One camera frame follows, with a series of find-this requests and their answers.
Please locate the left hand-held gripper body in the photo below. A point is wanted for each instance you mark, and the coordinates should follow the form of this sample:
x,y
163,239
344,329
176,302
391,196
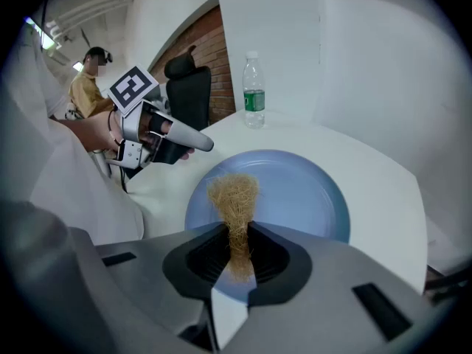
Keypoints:
x,y
131,89

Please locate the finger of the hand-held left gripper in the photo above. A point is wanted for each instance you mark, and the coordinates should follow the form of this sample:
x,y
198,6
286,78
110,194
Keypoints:
x,y
173,153
188,135

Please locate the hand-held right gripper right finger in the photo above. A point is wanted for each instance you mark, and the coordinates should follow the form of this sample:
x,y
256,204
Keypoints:
x,y
324,282

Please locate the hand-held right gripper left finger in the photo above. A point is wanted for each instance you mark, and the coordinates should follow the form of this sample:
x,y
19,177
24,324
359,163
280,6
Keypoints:
x,y
147,271

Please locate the straw fibre bundle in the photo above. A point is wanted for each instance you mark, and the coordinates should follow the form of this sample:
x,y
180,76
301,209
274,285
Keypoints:
x,y
234,201

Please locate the big blue plate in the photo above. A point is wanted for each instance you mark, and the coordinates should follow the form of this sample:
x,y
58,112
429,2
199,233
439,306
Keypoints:
x,y
295,190

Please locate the person's left forearm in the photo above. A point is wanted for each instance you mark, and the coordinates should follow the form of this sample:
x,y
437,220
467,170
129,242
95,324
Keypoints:
x,y
92,131

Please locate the person's left hand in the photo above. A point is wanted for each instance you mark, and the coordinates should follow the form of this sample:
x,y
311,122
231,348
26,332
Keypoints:
x,y
158,125

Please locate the black high-back office chair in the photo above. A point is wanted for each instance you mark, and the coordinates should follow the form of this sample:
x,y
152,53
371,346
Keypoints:
x,y
190,94

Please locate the clear water bottle green label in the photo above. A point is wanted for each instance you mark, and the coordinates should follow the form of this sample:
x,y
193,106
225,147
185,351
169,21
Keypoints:
x,y
254,94

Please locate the person's white shirt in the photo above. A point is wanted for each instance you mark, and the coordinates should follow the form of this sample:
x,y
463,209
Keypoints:
x,y
73,197

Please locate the ceiling light panel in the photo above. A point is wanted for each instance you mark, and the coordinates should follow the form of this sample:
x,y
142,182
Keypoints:
x,y
40,33

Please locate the white desk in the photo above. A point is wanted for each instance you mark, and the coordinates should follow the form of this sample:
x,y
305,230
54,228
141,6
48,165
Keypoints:
x,y
368,183

